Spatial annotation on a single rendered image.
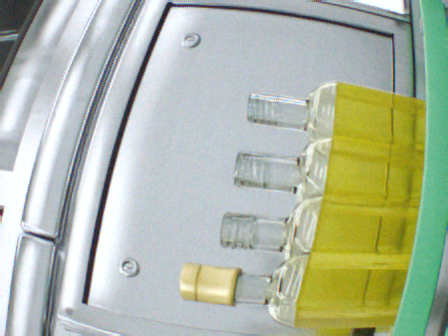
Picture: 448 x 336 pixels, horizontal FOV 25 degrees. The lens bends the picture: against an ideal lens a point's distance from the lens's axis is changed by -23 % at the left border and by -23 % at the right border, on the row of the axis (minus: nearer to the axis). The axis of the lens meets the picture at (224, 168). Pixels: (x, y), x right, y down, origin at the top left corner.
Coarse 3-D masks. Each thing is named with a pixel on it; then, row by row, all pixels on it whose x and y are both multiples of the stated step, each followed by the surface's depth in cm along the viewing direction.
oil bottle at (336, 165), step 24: (312, 144) 101; (336, 144) 100; (360, 144) 100; (384, 144) 100; (312, 168) 99; (336, 168) 99; (360, 168) 99; (384, 168) 98; (408, 168) 98; (312, 192) 99; (336, 192) 98; (360, 192) 98; (384, 192) 97; (408, 192) 97
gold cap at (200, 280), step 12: (192, 264) 96; (192, 276) 95; (204, 276) 95; (216, 276) 95; (228, 276) 95; (180, 288) 95; (192, 288) 95; (204, 288) 95; (216, 288) 95; (228, 288) 94; (192, 300) 96; (204, 300) 96; (216, 300) 95; (228, 300) 95
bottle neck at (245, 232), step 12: (228, 216) 99; (240, 216) 99; (252, 216) 99; (228, 228) 99; (240, 228) 98; (252, 228) 98; (264, 228) 98; (276, 228) 98; (228, 240) 99; (240, 240) 99; (252, 240) 98; (264, 240) 98; (276, 240) 98
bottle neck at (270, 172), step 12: (240, 156) 102; (252, 156) 102; (264, 156) 102; (276, 156) 102; (240, 168) 102; (252, 168) 101; (264, 168) 101; (276, 168) 101; (288, 168) 101; (240, 180) 102; (252, 180) 102; (264, 180) 102; (276, 180) 101; (288, 180) 101; (288, 192) 102
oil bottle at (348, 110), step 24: (312, 96) 103; (336, 96) 103; (360, 96) 103; (384, 96) 102; (312, 120) 102; (336, 120) 101; (360, 120) 101; (384, 120) 101; (408, 120) 101; (408, 144) 100
